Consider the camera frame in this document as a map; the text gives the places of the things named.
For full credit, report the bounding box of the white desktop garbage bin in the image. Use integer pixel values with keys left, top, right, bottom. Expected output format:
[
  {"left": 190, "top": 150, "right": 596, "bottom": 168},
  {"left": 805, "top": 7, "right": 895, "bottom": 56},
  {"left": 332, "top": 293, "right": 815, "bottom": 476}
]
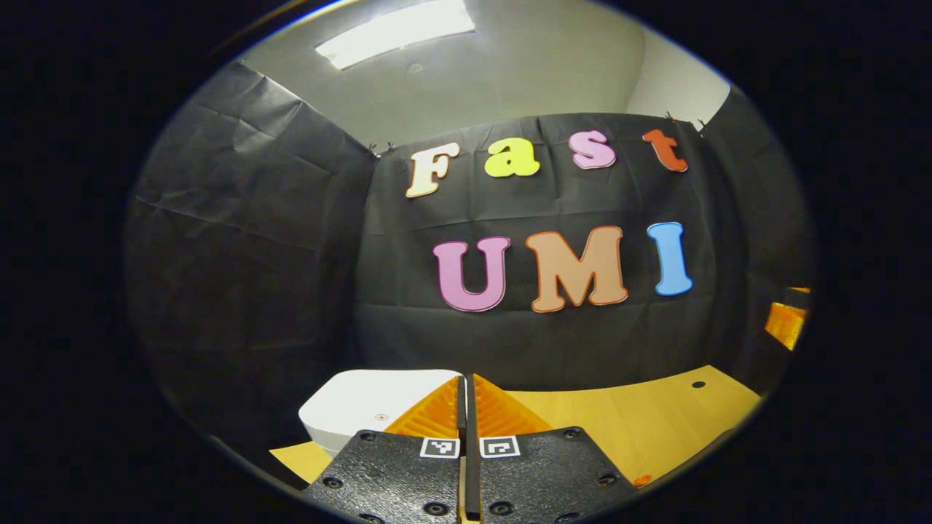
[{"left": 299, "top": 369, "right": 463, "bottom": 456}]

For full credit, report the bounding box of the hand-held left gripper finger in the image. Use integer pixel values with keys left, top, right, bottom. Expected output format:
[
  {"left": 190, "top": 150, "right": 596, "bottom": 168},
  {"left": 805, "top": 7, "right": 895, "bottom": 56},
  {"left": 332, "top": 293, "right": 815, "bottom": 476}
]
[
  {"left": 466, "top": 373, "right": 638, "bottom": 524},
  {"left": 302, "top": 375, "right": 470, "bottom": 524}
]

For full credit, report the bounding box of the ceiling light panel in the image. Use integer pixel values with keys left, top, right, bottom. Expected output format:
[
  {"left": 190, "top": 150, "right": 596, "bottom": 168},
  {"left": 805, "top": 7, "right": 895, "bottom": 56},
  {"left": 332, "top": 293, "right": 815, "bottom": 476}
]
[{"left": 315, "top": 0, "right": 475, "bottom": 71}]

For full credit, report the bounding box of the wooden desktop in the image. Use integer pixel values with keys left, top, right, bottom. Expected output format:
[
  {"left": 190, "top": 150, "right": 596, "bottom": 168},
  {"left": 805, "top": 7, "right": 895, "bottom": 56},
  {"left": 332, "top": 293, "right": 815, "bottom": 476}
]
[{"left": 269, "top": 365, "right": 762, "bottom": 524}]

